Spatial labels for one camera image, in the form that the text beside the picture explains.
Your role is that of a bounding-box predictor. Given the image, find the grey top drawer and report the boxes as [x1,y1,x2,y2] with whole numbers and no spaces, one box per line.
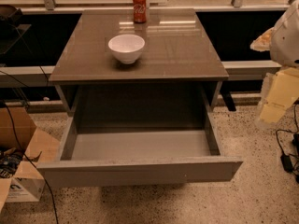
[36,87,244,190]

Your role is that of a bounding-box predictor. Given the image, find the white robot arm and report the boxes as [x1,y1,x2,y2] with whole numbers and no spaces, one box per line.
[250,0,299,129]

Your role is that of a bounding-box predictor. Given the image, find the white ceramic bowl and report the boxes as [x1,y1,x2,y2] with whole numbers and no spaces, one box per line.
[108,35,145,64]

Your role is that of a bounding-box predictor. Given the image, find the red soda can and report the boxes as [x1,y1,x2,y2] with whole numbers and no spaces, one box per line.
[133,0,147,23]

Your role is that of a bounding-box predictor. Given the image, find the open cardboard box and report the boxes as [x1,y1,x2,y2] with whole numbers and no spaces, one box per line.
[0,107,59,210]

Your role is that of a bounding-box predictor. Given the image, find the dark side table left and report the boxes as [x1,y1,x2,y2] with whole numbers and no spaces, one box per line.
[0,5,31,57]

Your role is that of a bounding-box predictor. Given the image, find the black power adapter with cable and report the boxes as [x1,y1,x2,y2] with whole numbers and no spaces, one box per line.
[275,103,299,184]

